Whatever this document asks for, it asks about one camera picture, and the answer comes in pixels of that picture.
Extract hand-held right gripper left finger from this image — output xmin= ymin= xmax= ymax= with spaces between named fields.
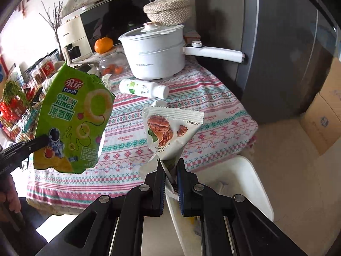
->
xmin=35 ymin=159 xmax=167 ymax=256

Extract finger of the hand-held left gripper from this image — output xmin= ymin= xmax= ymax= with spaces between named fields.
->
xmin=0 ymin=135 xmax=50 ymax=156

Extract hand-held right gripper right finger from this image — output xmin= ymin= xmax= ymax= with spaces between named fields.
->
xmin=176 ymin=158 xmax=307 ymax=256

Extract green snack bag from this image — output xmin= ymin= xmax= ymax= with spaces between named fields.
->
xmin=33 ymin=60 xmax=116 ymax=174

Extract white nut packet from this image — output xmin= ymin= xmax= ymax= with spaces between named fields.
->
xmin=139 ymin=105 xmax=205 ymax=192

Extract white plastic bin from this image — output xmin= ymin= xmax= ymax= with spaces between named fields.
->
xmin=165 ymin=156 xmax=275 ymax=256

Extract person's left hand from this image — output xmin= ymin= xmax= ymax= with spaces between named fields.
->
xmin=0 ymin=177 xmax=22 ymax=218

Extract patterned tablecloth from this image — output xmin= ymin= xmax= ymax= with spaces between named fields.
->
xmin=25 ymin=59 xmax=258 ymax=210

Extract dark clothing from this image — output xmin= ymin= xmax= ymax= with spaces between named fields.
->
xmin=0 ymin=196 xmax=58 ymax=256

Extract red label jar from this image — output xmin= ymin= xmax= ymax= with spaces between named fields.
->
xmin=32 ymin=65 xmax=44 ymax=84
xmin=40 ymin=59 xmax=56 ymax=79

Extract dark green squash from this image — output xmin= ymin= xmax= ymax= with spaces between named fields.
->
xmin=76 ymin=63 xmax=100 ymax=73

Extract white plastic bottle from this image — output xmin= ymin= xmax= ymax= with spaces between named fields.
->
xmin=119 ymin=79 xmax=169 ymax=100

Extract glass jar of tangerines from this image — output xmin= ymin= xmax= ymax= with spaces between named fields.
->
xmin=98 ymin=51 xmax=128 ymax=76

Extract bare decorative branches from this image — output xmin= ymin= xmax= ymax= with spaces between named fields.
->
xmin=40 ymin=0 xmax=70 ymax=51

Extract orange fruit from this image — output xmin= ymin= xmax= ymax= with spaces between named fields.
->
xmin=94 ymin=36 xmax=113 ymax=54

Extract white electric pot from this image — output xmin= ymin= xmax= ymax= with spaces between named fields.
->
xmin=118 ymin=23 xmax=246 ymax=80

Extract white microwave oven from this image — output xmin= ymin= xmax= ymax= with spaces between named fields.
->
xmin=57 ymin=0 xmax=176 ymax=62

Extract grey refrigerator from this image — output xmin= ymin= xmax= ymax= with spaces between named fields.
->
xmin=193 ymin=0 xmax=341 ymax=124

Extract black wire rack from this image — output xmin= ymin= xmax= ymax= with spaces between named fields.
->
xmin=0 ymin=48 xmax=60 ymax=144

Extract woven rope basket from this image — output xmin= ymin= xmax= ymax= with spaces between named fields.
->
xmin=143 ymin=0 xmax=192 ymax=26

